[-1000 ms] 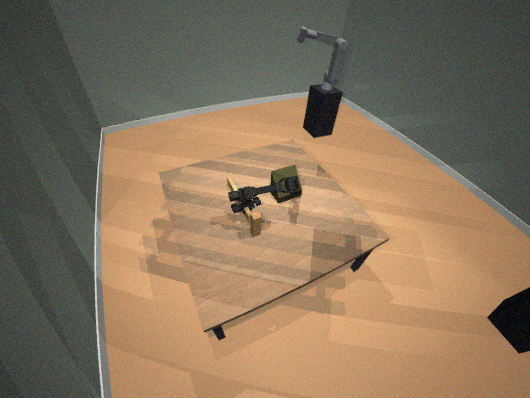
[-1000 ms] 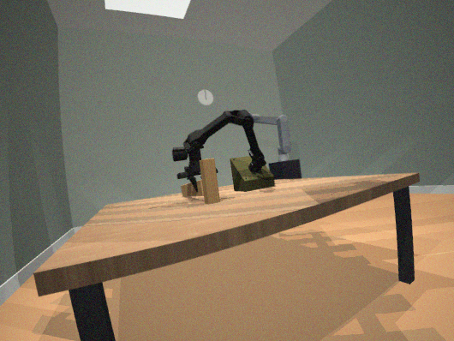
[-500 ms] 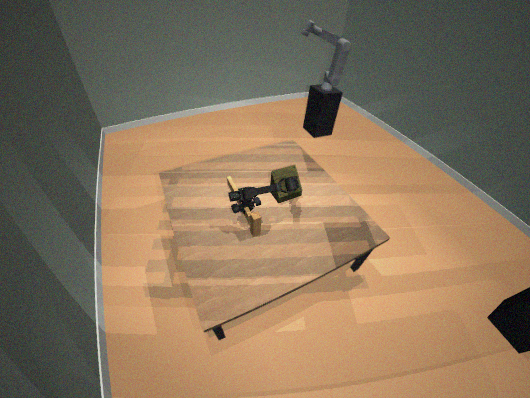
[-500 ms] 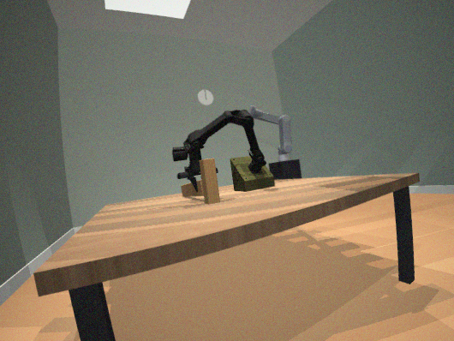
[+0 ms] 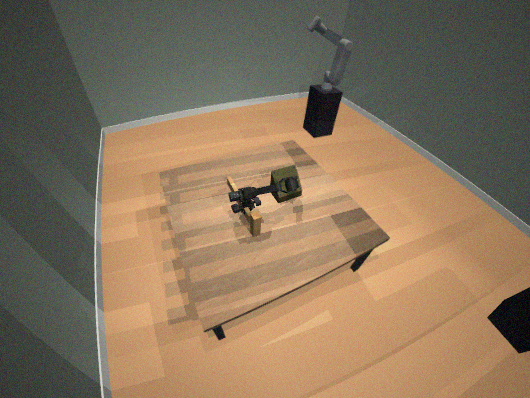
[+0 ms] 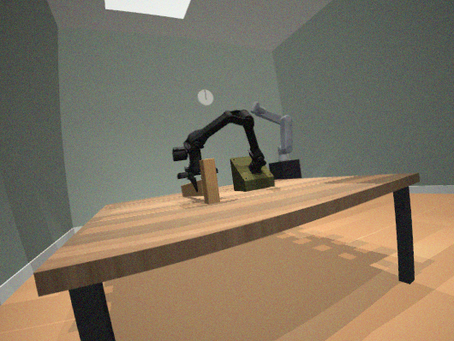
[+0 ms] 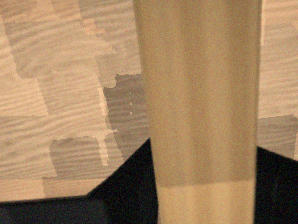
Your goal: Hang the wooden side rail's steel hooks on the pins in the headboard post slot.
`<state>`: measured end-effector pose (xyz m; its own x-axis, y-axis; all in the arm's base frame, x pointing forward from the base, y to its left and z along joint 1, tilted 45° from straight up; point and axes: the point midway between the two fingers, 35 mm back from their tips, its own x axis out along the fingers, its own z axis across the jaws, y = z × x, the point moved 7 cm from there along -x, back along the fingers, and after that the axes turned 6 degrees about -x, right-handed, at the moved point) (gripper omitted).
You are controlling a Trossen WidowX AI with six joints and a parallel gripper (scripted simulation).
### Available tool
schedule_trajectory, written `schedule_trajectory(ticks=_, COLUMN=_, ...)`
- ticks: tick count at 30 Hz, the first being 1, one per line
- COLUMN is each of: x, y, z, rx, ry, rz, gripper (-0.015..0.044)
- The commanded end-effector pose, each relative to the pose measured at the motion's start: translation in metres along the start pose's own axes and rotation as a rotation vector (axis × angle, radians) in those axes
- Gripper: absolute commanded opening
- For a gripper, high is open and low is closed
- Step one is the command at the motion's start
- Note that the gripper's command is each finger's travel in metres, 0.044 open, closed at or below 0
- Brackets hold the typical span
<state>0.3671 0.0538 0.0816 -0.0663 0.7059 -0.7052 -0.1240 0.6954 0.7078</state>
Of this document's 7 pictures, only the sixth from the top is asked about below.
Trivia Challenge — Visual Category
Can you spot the wooden headboard post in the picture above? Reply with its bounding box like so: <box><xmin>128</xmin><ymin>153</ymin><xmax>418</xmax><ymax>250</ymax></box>
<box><xmin>200</xmin><ymin>159</ymin><xmax>220</xmax><ymax>204</ymax></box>

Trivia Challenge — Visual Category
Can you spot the light wooden board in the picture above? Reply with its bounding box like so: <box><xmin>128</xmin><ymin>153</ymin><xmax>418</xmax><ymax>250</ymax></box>
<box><xmin>181</xmin><ymin>180</ymin><xmax>204</xmax><ymax>197</ymax></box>

